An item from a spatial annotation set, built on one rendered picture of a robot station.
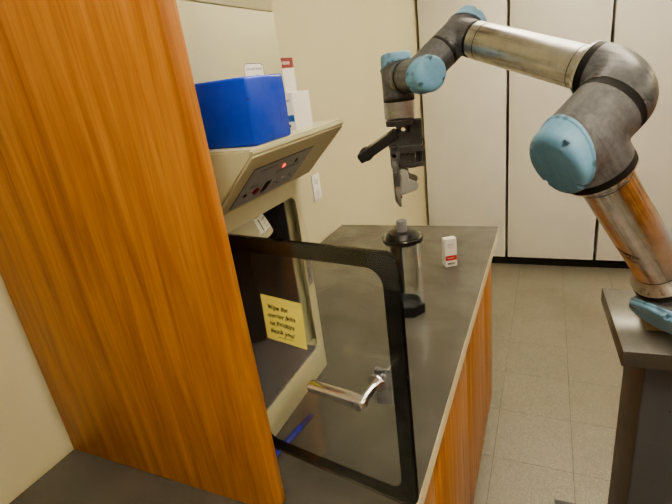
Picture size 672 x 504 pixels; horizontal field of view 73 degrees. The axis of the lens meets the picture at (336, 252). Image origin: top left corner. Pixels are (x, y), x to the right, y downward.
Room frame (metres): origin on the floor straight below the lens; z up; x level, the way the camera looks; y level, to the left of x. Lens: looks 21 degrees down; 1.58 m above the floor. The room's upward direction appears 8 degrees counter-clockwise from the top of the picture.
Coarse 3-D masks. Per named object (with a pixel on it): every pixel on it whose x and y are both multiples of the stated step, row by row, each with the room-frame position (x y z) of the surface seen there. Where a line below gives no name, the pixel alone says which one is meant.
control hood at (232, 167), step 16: (304, 128) 0.81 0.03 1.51; (320, 128) 0.80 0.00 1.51; (336, 128) 0.87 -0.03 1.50; (272, 144) 0.66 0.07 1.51; (288, 144) 0.70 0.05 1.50; (304, 144) 0.77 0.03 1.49; (320, 144) 0.85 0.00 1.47; (224, 160) 0.63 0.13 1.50; (240, 160) 0.62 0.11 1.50; (256, 160) 0.63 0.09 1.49; (272, 160) 0.69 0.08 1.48; (304, 160) 0.84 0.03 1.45; (224, 176) 0.63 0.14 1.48; (240, 176) 0.62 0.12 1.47; (224, 192) 0.63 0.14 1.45; (224, 208) 0.65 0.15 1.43
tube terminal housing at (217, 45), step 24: (192, 24) 0.73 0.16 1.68; (216, 24) 0.78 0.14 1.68; (240, 24) 0.84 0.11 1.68; (264, 24) 0.91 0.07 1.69; (192, 48) 0.72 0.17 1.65; (216, 48) 0.77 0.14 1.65; (240, 48) 0.83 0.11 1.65; (264, 48) 0.90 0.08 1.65; (192, 72) 0.71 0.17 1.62; (216, 72) 0.76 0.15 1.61; (240, 72) 0.82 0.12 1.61; (264, 72) 0.89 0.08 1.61; (288, 192) 0.90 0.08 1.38; (240, 216) 0.75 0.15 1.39; (288, 216) 0.94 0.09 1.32
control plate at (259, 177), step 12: (288, 156) 0.74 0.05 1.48; (300, 156) 0.79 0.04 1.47; (264, 168) 0.68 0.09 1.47; (276, 168) 0.73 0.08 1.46; (288, 168) 0.78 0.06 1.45; (252, 180) 0.67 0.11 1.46; (264, 180) 0.72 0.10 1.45; (288, 180) 0.84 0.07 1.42; (240, 192) 0.66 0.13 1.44; (264, 192) 0.76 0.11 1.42; (240, 204) 0.70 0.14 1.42
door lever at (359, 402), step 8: (376, 376) 0.50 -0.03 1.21; (312, 384) 0.51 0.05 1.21; (320, 384) 0.51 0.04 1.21; (328, 384) 0.51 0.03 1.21; (376, 384) 0.50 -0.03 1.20; (384, 384) 0.50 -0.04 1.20; (312, 392) 0.51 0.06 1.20; (320, 392) 0.50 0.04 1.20; (328, 392) 0.49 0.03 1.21; (336, 392) 0.49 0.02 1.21; (344, 392) 0.48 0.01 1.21; (352, 392) 0.48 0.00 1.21; (368, 392) 0.48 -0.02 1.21; (336, 400) 0.48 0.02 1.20; (344, 400) 0.48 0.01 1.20; (352, 400) 0.47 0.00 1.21; (360, 400) 0.46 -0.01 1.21; (368, 400) 0.47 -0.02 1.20; (360, 408) 0.46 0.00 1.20
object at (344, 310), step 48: (240, 240) 0.62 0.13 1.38; (288, 240) 0.58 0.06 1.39; (240, 288) 0.64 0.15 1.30; (288, 288) 0.58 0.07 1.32; (336, 288) 0.53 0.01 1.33; (384, 288) 0.49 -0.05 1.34; (336, 336) 0.54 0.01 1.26; (384, 336) 0.49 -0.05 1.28; (288, 384) 0.60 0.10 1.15; (336, 384) 0.54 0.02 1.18; (288, 432) 0.61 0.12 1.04; (336, 432) 0.55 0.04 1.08; (384, 432) 0.50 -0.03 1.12; (384, 480) 0.51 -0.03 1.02
